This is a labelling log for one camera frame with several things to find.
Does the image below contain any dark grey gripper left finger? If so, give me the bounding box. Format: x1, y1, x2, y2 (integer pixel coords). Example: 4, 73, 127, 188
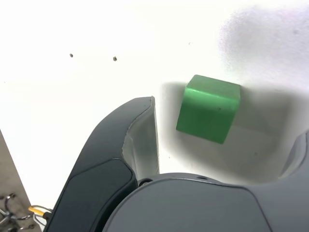
44, 96, 161, 232

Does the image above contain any green cube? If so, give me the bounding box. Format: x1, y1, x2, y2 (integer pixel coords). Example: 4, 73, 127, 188
175, 74, 241, 145

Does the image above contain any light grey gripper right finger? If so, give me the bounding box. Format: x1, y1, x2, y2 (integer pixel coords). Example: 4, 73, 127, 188
103, 131, 309, 232

